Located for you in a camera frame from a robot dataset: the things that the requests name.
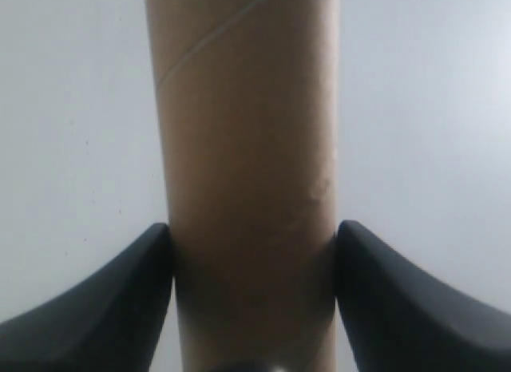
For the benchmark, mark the brown cardboard tube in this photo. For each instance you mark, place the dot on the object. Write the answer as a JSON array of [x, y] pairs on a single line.
[[246, 92]]

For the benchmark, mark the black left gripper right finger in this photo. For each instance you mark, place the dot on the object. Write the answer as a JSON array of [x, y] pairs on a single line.
[[401, 318]]

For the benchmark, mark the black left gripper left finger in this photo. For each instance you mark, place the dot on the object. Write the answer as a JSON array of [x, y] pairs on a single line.
[[111, 321]]

